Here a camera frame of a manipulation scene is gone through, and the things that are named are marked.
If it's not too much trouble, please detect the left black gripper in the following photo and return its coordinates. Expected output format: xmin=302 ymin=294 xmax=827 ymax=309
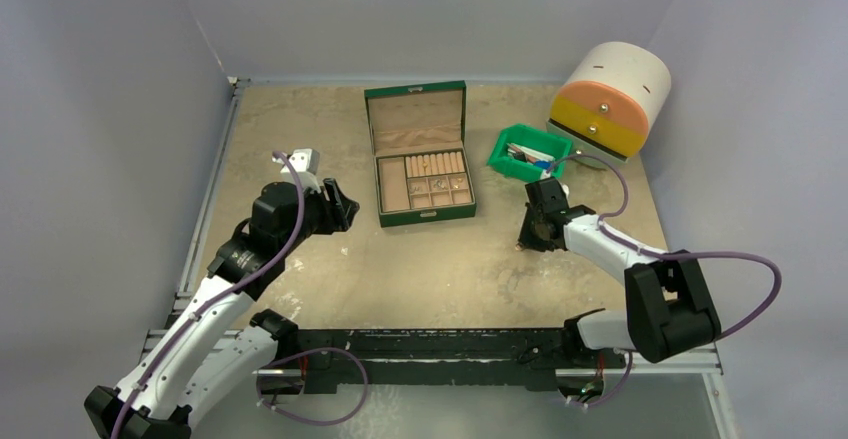
xmin=279 ymin=178 xmax=357 ymax=255

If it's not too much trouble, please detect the green jewelry box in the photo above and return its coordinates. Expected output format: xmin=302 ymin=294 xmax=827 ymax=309
xmin=363 ymin=80 xmax=477 ymax=228

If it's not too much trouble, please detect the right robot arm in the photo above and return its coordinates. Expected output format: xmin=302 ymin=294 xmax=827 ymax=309
xmin=518 ymin=178 xmax=722 ymax=366

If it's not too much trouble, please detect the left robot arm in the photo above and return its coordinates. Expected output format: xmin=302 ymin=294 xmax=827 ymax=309
xmin=84 ymin=179 xmax=360 ymax=438

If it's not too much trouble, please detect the green plastic bin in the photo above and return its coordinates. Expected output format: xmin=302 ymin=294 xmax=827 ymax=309
xmin=487 ymin=124 xmax=573 ymax=183

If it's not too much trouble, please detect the round drawer cabinet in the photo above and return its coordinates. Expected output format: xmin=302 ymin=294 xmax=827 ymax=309
xmin=546 ymin=41 xmax=672 ymax=167

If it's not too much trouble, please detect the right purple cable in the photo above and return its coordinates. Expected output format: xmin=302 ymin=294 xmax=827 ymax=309
xmin=544 ymin=152 xmax=783 ymax=411

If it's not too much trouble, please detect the purple cable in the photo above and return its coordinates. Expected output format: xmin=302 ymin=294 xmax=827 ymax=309
xmin=109 ymin=151 xmax=370 ymax=439
xmin=544 ymin=152 xmax=783 ymax=411

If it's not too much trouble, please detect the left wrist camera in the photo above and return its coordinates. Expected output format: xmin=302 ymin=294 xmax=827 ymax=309
xmin=272 ymin=148 xmax=321 ymax=192

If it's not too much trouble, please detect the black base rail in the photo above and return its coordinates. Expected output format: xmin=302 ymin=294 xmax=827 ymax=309
xmin=260 ymin=327 xmax=626 ymax=395

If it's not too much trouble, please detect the aluminium frame rail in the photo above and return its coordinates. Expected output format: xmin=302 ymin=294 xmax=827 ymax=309
xmin=139 ymin=76 xmax=254 ymax=365

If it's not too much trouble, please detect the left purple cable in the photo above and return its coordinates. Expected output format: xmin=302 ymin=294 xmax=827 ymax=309
xmin=109 ymin=151 xmax=370 ymax=439

